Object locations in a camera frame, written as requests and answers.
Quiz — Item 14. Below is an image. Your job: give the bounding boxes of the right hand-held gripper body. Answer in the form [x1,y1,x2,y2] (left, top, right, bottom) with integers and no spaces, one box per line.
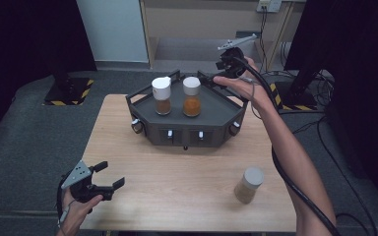
[216,33,259,80]

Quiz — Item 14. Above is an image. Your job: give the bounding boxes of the black outlet cable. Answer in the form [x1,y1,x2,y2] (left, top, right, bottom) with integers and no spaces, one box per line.
[258,7,271,72]

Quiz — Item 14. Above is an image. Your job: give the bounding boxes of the gray spice rack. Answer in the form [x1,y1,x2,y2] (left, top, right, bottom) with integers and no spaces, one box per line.
[125,69,249,151]

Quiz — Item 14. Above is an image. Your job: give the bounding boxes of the person's left hand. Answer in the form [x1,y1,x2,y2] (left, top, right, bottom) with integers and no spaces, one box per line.
[58,189,104,230]

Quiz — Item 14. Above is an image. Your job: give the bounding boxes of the spice jar with beige powder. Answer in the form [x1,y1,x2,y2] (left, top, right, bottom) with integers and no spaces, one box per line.
[233,166,265,205]

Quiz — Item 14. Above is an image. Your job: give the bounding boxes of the black stand with striped base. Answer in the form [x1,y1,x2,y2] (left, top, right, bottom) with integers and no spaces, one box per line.
[42,63,95,107]
[269,60,336,112]

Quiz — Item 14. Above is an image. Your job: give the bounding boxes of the thin gray wire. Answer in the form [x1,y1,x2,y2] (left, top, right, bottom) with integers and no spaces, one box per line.
[57,199,77,229]
[238,76,264,121]

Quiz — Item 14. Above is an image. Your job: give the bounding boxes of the black curtain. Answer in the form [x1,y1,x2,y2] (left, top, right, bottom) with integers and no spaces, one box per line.
[0,0,97,148]
[283,0,378,206]

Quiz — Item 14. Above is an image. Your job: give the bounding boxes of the thick black gripper cable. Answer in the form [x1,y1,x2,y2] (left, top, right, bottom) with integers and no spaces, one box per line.
[232,56,341,236]

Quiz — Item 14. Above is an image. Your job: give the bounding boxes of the spice jar with orange powder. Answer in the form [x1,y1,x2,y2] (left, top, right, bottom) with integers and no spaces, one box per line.
[182,76,202,118]

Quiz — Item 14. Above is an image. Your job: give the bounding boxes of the white wall outlet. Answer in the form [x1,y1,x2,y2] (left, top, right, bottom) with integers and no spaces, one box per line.
[256,0,283,14]

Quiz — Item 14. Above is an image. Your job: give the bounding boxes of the black floor cable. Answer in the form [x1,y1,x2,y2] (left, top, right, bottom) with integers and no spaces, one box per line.
[291,112,378,236]

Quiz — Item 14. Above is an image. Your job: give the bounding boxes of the person's right hand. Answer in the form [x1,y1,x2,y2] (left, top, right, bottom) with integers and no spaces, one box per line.
[213,57,273,110]

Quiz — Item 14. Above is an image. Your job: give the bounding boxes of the beige wooden cabinet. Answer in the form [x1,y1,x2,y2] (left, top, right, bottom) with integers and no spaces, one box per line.
[139,0,306,73]

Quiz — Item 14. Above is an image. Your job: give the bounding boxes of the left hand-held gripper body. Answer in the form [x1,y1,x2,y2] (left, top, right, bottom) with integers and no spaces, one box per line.
[60,159,115,203]

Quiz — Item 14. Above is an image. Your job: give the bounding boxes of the spice jar with brown powder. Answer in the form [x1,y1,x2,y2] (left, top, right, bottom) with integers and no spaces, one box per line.
[151,76,172,116]

